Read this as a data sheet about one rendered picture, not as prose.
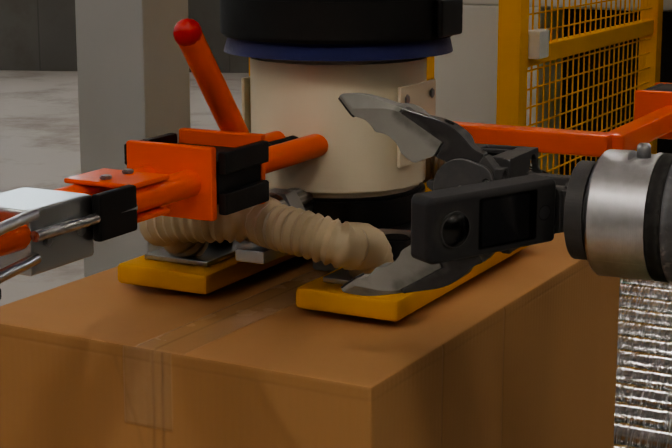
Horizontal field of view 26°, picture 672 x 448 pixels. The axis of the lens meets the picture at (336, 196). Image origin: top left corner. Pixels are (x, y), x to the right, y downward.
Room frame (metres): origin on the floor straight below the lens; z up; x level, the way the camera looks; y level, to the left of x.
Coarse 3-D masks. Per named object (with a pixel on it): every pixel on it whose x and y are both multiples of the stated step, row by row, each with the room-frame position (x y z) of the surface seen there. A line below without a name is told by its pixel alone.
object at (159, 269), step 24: (120, 264) 1.32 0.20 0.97; (144, 264) 1.31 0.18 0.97; (168, 264) 1.31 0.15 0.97; (192, 264) 1.31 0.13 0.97; (216, 264) 1.31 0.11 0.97; (240, 264) 1.32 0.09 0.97; (264, 264) 1.36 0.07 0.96; (168, 288) 1.29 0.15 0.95; (192, 288) 1.28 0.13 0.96; (216, 288) 1.28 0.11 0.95
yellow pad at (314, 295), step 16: (400, 240) 1.28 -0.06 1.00; (496, 256) 1.38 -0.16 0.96; (336, 272) 1.26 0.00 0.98; (480, 272) 1.35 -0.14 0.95; (304, 288) 1.23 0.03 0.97; (320, 288) 1.22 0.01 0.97; (336, 288) 1.22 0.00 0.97; (448, 288) 1.28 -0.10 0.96; (304, 304) 1.22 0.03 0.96; (320, 304) 1.22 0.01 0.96; (336, 304) 1.21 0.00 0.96; (352, 304) 1.20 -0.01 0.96; (368, 304) 1.19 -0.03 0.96; (384, 304) 1.19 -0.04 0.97; (400, 304) 1.19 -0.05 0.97; (416, 304) 1.21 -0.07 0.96
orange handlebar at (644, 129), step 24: (648, 120) 1.40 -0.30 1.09; (288, 144) 1.26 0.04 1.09; (312, 144) 1.29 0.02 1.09; (504, 144) 1.35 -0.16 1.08; (528, 144) 1.34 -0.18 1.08; (552, 144) 1.33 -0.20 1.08; (576, 144) 1.32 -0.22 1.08; (600, 144) 1.31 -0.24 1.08; (624, 144) 1.31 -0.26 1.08; (144, 168) 1.14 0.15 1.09; (96, 192) 1.07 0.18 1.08; (144, 192) 1.06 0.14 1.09; (168, 192) 1.09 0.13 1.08; (192, 192) 1.12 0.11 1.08; (144, 216) 1.06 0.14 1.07; (0, 240) 0.92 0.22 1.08; (24, 240) 0.94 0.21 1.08
